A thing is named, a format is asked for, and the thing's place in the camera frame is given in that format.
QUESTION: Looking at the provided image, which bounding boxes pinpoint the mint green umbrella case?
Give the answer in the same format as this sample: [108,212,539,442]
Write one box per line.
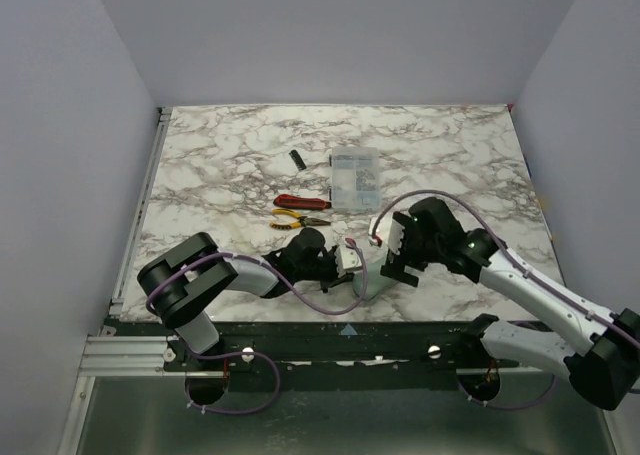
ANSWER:
[352,257,397,302]

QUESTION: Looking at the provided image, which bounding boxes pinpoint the yellow handled pliers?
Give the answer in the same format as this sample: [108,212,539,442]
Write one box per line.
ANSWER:
[269,208,331,231]

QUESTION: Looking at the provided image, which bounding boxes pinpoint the clear plastic screw box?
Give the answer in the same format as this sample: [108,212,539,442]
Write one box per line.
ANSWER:
[330,146,381,213]

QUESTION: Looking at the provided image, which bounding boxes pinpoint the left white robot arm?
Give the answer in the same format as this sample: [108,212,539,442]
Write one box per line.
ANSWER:
[137,228,353,355]

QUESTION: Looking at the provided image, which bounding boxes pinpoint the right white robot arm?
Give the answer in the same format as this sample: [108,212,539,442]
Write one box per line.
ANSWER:
[368,190,639,411]

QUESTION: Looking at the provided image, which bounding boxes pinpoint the red black utility knife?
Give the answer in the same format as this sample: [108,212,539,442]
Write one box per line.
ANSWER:
[273,194,332,211]

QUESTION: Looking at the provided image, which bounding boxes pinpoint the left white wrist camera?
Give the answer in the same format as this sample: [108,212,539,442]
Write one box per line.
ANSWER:
[335,245,362,276]

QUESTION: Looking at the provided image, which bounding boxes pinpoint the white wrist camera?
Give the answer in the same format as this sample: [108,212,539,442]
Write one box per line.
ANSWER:
[368,211,412,266]
[335,245,362,276]

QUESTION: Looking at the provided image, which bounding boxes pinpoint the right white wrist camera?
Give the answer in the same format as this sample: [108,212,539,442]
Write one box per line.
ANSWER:
[368,211,412,266]

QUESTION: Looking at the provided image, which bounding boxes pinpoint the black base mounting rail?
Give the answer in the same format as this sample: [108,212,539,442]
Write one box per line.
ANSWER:
[107,320,499,392]

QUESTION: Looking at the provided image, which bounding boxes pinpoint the aluminium extrusion frame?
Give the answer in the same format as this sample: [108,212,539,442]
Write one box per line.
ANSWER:
[79,336,168,377]

